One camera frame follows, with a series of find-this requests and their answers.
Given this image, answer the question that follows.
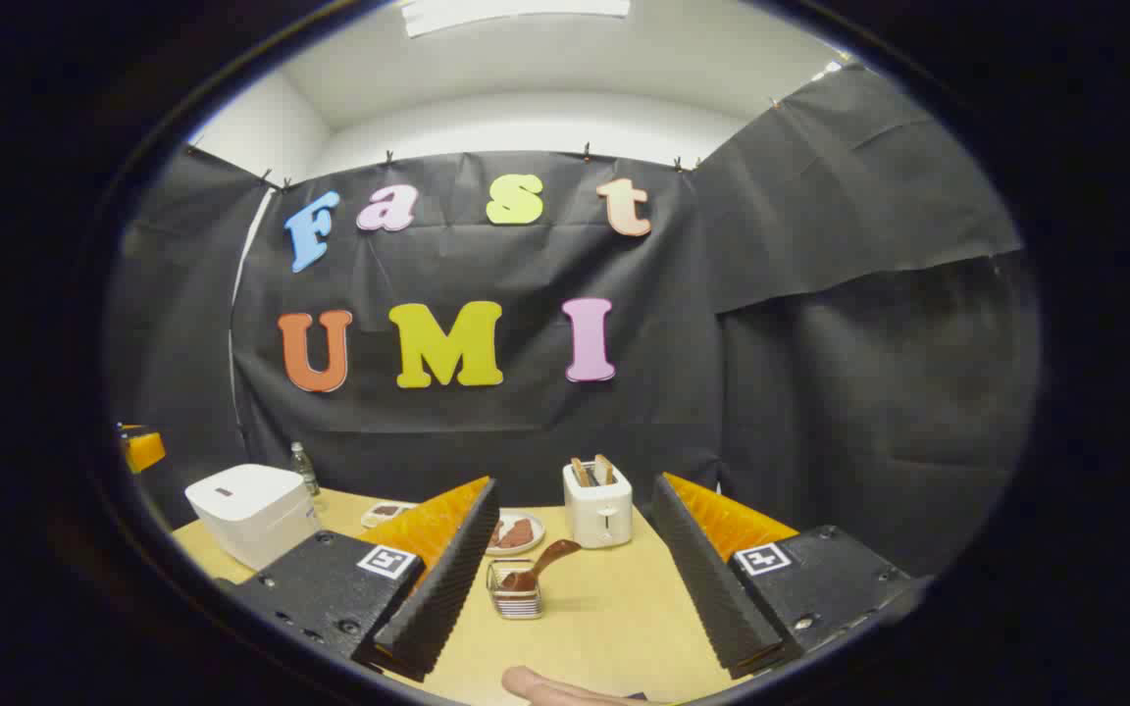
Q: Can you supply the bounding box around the black backdrop cloth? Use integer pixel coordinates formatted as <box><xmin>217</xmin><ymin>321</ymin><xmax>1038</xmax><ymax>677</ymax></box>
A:
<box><xmin>104</xmin><ymin>64</ymin><xmax>1042</xmax><ymax>580</ymax></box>

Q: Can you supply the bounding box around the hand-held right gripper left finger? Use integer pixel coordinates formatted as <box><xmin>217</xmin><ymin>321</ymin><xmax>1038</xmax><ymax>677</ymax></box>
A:
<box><xmin>217</xmin><ymin>477</ymin><xmax>501</xmax><ymax>683</ymax></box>

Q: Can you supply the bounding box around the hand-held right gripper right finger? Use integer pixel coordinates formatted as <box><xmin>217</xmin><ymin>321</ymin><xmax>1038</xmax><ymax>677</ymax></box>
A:
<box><xmin>650</xmin><ymin>473</ymin><xmax>919</xmax><ymax>680</ymax></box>

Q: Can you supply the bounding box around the white divided seasoning tray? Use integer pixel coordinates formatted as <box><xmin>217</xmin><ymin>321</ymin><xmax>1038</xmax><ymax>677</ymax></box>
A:
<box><xmin>361</xmin><ymin>501</ymin><xmax>419</xmax><ymax>529</ymax></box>

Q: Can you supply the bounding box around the white round plate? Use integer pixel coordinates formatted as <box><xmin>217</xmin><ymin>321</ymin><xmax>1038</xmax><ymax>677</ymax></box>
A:
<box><xmin>485</xmin><ymin>512</ymin><xmax>546</xmax><ymax>558</ymax></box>

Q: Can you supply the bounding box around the white rice cooker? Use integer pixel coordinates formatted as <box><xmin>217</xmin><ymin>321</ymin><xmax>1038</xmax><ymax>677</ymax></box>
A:
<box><xmin>184</xmin><ymin>464</ymin><xmax>321</xmax><ymax>572</ymax></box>

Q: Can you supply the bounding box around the metal wire chopstick holder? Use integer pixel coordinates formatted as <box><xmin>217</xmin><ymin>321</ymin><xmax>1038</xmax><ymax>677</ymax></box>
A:
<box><xmin>486</xmin><ymin>559</ymin><xmax>544</xmax><ymax>621</ymax></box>

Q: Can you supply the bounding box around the clear plastic bottle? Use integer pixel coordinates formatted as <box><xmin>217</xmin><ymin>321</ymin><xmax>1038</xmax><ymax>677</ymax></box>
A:
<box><xmin>290</xmin><ymin>441</ymin><xmax>323</xmax><ymax>513</ymax></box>

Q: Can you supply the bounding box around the white toaster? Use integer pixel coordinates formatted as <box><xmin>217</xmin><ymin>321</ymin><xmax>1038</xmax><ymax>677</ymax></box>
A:
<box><xmin>563</xmin><ymin>463</ymin><xmax>635</xmax><ymax>550</ymax></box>

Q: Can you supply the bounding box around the long ceiling light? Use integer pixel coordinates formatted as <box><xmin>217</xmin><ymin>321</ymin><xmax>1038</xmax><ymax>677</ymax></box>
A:
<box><xmin>398</xmin><ymin>0</ymin><xmax>632</xmax><ymax>38</ymax></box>

